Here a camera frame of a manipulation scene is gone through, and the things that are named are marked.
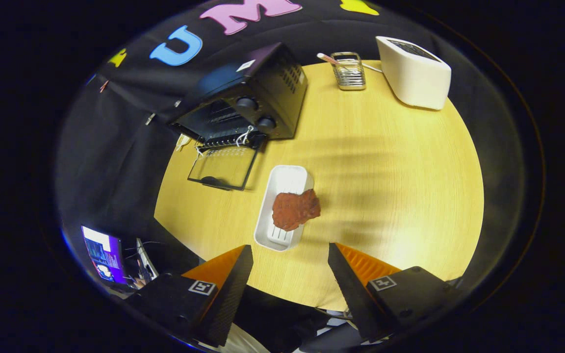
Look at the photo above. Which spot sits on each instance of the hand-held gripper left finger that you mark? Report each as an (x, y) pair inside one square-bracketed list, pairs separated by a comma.
[(231, 294)]

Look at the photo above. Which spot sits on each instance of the white bread toaster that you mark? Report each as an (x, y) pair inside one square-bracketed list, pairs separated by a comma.
[(415, 78)]

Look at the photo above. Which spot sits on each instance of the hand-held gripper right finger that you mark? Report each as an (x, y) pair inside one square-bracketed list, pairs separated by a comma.
[(351, 289)]

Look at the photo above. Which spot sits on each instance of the white plastic tray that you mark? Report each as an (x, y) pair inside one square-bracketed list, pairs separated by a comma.
[(285, 179)]

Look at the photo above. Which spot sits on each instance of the red-brown meat piece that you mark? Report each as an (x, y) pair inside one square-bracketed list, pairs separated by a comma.
[(295, 211)]

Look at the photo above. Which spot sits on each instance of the black toaster oven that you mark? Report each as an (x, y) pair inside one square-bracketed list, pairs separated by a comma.
[(275, 73)]

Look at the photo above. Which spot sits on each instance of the red clip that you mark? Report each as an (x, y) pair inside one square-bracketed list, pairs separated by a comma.
[(103, 87)]

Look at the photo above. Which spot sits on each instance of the computer monitor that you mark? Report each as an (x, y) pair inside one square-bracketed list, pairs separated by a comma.
[(103, 255)]

